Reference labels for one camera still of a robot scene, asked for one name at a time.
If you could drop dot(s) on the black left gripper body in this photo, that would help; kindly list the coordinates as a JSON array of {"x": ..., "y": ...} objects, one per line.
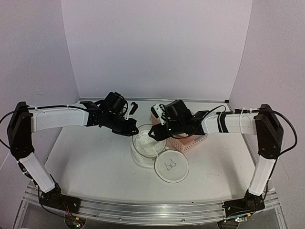
[{"x": 119, "y": 128}]

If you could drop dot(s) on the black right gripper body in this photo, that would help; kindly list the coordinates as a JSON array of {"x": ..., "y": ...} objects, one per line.
[{"x": 177, "y": 129}]

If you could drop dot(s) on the white bra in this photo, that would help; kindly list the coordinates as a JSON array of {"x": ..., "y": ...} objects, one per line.
[{"x": 146, "y": 145}]

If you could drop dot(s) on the pink plastic basket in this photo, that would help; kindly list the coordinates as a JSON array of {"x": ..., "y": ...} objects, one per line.
[{"x": 183, "y": 145}]

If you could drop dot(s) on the white mesh laundry bag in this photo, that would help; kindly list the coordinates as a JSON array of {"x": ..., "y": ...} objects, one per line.
[{"x": 170, "y": 165}]

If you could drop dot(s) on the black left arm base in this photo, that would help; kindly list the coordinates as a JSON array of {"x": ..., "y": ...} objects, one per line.
[{"x": 56, "y": 200}]

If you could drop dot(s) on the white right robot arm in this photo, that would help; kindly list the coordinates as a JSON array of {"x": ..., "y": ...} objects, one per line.
[{"x": 265, "y": 130}]

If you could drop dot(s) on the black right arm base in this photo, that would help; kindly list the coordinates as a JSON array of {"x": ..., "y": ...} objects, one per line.
[{"x": 250, "y": 203}]

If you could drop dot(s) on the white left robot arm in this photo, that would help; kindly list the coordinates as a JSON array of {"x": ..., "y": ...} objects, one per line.
[{"x": 27, "y": 120}]

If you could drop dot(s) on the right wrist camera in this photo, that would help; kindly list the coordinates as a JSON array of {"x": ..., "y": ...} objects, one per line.
[{"x": 158, "y": 114}]

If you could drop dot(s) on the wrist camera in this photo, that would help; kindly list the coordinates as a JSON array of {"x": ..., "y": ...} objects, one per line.
[
  {"x": 158, "y": 114},
  {"x": 131, "y": 110}
]

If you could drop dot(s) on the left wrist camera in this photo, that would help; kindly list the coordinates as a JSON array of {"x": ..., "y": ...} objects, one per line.
[{"x": 131, "y": 110}]

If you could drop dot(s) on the aluminium front rail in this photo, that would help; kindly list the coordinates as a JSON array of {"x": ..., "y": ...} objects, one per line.
[{"x": 34, "y": 212}]

